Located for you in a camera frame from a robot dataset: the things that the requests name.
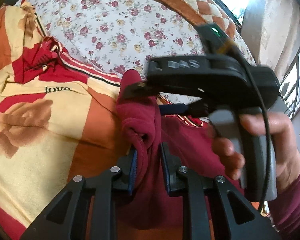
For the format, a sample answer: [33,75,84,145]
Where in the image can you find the orange cream red fleece blanket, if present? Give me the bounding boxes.
[0,0,208,240]

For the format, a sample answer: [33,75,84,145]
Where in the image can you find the dark red garment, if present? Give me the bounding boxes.
[115,69,246,230]

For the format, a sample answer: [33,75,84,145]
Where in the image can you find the black cable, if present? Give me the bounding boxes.
[230,39,273,213]

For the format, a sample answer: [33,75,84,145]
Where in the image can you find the white floral quilt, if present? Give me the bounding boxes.
[22,0,257,81]

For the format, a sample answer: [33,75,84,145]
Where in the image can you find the window with metal frame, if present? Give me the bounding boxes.
[194,0,300,120]

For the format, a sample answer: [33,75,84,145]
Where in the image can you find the dark red sleeve forearm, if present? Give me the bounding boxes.
[269,175,300,239]

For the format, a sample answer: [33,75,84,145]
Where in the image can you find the person's right hand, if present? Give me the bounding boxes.
[211,112,300,193]

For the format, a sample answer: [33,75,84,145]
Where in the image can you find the brown checkered pillow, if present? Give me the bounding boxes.
[156,0,236,38]

